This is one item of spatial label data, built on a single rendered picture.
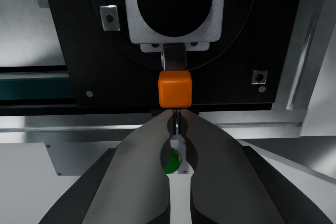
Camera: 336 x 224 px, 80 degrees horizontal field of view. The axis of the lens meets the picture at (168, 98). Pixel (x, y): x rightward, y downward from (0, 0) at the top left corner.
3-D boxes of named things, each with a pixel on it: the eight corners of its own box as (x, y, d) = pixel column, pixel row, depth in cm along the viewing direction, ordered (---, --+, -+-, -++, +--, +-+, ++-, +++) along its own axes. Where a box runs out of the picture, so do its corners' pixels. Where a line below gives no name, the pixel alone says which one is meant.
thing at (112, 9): (124, 28, 18) (120, 31, 17) (108, 29, 18) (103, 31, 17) (121, 4, 17) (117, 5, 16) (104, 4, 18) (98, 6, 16)
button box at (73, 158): (187, 148, 37) (190, 176, 31) (73, 150, 37) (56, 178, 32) (187, 116, 33) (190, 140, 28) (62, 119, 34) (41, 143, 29)
